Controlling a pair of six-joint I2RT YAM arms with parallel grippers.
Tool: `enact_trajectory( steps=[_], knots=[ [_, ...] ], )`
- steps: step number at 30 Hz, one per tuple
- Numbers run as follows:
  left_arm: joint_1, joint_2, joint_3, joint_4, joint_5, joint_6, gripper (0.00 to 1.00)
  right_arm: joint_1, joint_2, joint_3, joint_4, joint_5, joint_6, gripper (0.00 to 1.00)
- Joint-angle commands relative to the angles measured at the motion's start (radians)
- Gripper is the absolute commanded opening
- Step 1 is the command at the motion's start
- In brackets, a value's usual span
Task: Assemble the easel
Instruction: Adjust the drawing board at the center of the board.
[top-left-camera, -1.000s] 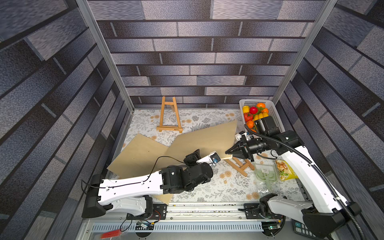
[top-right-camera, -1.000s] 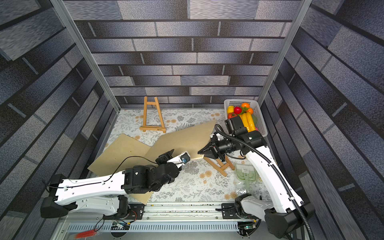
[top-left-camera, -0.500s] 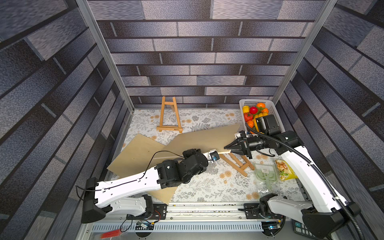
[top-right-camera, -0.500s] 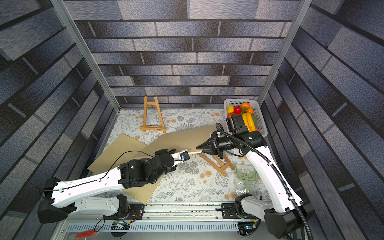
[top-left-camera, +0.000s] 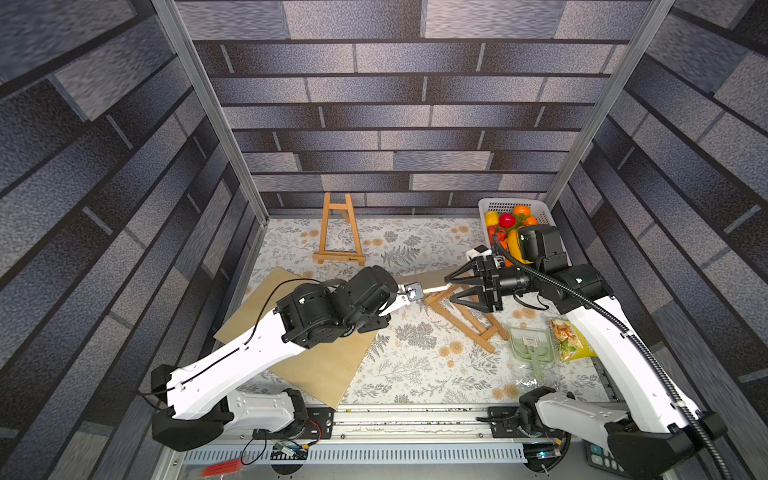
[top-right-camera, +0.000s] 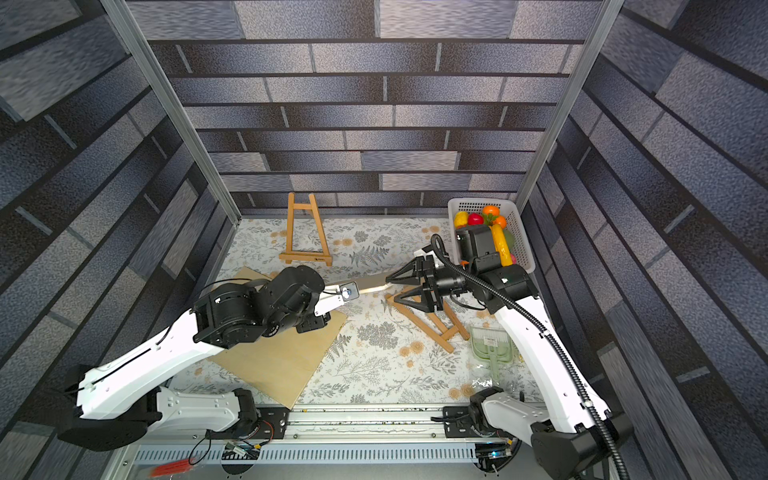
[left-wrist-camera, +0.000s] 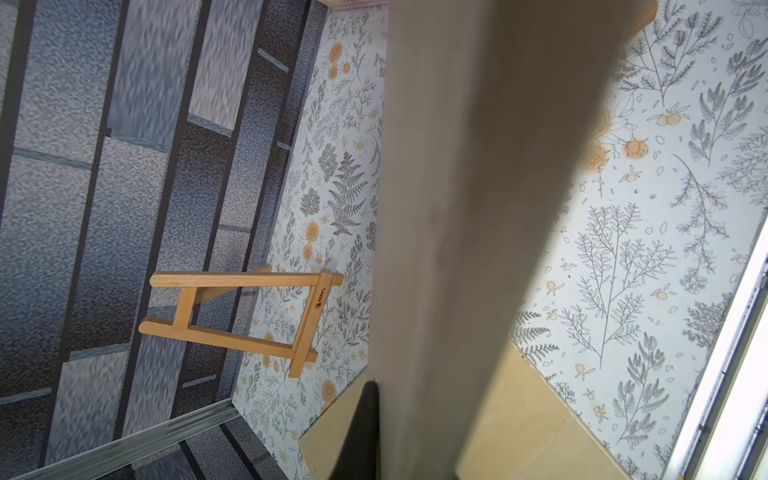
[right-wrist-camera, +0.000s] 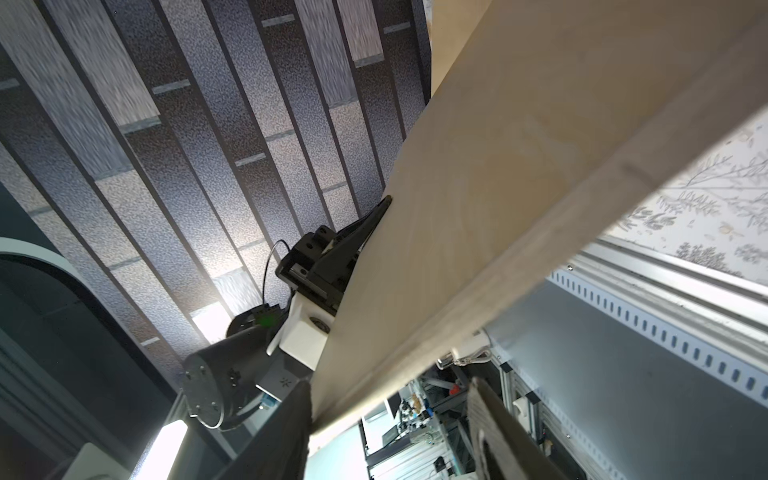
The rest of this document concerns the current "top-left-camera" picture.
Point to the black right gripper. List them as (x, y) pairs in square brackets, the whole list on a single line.
[(486, 282)]

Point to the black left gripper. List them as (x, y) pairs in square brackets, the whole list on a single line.
[(382, 320)]

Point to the small wooden easel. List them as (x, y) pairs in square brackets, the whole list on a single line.
[(339, 236)]

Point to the thin plywood board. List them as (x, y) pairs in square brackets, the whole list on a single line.
[(322, 373), (434, 281)]

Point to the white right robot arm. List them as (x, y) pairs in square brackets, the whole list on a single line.
[(660, 427)]

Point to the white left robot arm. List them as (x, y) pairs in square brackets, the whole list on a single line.
[(200, 401)]

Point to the yellow toy bananas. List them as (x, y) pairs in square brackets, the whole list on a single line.
[(513, 242)]

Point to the yellow toy lemon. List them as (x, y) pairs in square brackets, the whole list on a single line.
[(491, 218)]

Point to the red toy apple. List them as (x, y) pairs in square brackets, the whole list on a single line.
[(507, 221)]

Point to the orange toy fruit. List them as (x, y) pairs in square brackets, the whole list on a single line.
[(522, 211)]

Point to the yellow snack bag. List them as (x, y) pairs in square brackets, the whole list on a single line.
[(572, 344)]

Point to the black calculator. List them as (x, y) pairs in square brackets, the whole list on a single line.
[(601, 459)]

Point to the red object bottom left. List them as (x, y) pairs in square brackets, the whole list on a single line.
[(223, 470)]

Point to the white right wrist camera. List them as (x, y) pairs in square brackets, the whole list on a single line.
[(481, 251)]

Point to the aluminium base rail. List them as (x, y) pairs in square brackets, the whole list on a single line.
[(438, 434)]

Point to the aluminium corner post right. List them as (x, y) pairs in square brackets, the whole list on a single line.
[(636, 48)]

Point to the aluminium corner post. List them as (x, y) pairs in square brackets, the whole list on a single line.
[(178, 35), (636, 48)]

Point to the aluminium corner post left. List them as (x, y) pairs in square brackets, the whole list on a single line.
[(178, 35)]

